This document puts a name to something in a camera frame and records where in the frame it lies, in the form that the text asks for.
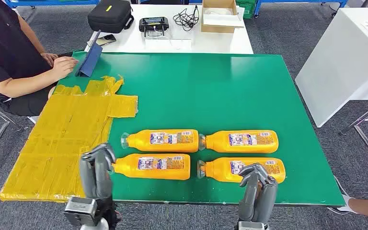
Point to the black carrying case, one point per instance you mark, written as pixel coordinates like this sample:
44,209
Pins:
109,17

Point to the person's right hand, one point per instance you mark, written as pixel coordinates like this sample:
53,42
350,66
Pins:
65,68

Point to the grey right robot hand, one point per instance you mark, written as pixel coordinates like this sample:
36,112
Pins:
257,203

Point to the person's right forearm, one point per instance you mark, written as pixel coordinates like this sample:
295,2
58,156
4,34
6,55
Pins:
22,85

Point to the metal table leg frame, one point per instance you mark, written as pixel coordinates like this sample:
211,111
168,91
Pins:
349,127

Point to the green plastic crate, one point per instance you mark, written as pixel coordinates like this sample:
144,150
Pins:
247,9

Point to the white black sneaker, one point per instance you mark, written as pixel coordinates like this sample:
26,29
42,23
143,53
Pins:
350,204

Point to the white table with equipment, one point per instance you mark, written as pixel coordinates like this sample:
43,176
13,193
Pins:
222,43

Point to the white side table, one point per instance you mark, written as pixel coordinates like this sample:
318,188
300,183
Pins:
336,70

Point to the yellow taped plastic sheet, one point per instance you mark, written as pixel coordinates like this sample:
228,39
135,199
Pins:
60,133

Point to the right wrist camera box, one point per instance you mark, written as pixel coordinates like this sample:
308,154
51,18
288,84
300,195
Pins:
250,226

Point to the cardboard box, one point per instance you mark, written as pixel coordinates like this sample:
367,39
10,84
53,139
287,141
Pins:
217,29

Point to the dark smartphone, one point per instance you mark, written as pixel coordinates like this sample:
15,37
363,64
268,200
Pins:
106,40

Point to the person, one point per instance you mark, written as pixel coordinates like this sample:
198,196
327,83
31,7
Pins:
3,41

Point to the blue tablet case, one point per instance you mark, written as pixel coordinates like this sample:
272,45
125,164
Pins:
90,62

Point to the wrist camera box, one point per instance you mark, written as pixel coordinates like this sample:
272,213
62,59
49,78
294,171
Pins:
80,211
250,226

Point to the orange detergent bottle clear cap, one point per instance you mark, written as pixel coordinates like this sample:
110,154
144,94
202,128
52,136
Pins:
130,168
171,146
219,170
244,149

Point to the person's left forearm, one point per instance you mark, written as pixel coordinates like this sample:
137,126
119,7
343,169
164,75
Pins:
31,36

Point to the metal frame chair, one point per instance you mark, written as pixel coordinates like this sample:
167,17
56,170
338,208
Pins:
33,119

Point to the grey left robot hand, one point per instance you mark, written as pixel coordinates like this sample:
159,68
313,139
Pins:
96,181

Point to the black handheld controller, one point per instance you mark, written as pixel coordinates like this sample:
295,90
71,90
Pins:
154,23

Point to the blue metal rack frame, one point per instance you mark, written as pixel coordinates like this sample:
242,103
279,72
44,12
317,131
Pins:
257,8
44,3

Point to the person's left hand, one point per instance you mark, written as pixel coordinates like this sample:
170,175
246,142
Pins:
50,58

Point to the white packing sheet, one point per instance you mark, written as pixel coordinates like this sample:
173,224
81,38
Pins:
222,20

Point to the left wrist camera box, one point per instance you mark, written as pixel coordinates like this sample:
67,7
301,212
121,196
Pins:
80,211

